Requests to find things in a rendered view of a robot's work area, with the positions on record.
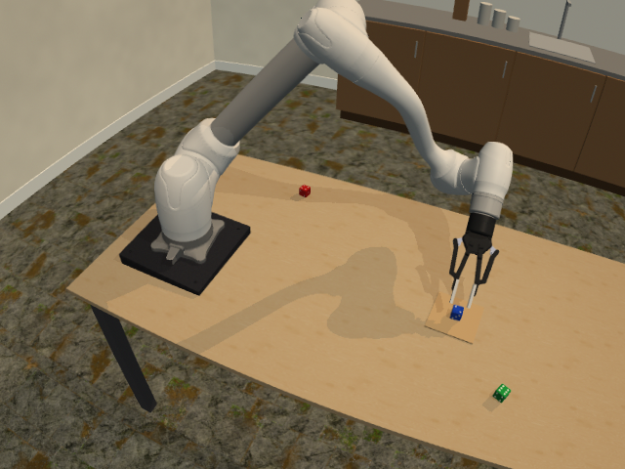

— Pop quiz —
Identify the green die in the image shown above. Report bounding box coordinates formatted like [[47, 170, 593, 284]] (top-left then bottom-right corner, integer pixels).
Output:
[[493, 384, 511, 403]]

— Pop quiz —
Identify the blue die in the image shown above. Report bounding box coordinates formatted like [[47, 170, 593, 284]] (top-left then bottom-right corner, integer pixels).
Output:
[[450, 305, 464, 321]]

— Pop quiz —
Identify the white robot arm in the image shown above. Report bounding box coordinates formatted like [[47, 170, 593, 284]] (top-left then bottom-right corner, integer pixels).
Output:
[[150, 0, 513, 266]]

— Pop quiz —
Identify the orange mat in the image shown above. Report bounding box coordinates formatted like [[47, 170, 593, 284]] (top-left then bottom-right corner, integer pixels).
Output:
[[425, 292, 484, 344]]

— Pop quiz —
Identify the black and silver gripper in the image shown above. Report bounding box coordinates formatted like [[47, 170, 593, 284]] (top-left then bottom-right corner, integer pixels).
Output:
[[449, 213, 499, 309]]

